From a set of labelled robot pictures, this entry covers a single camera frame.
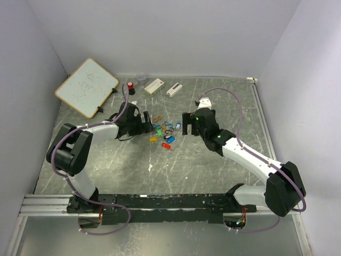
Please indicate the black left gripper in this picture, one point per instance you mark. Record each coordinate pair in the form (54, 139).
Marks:
(145, 127)

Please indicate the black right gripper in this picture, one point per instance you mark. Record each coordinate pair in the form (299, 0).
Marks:
(186, 118)

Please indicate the red key tag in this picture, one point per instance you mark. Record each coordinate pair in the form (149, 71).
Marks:
(167, 146)

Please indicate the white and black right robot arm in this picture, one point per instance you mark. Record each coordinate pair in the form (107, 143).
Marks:
(283, 188)

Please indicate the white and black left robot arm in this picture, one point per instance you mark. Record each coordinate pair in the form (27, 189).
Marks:
(70, 149)

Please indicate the orange carabiner keyring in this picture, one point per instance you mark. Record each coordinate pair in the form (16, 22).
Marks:
(157, 119)

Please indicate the yellow key tag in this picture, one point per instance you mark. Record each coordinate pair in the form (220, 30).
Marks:
(153, 139)

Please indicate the red and black stamp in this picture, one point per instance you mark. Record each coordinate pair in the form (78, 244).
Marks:
(131, 88)

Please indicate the white rectangular device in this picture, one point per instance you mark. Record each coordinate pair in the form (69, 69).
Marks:
(174, 89)

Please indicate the white and red cardboard box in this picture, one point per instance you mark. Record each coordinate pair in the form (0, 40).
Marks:
(154, 87)

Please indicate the clear plastic cup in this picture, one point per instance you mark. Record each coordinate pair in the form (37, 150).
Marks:
(141, 78)

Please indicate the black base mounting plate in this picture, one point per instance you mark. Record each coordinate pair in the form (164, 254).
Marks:
(119, 208)

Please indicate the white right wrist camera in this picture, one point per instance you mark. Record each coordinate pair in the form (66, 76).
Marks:
(203, 103)

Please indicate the white board with wooden frame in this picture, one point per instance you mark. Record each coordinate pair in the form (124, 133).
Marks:
(87, 88)

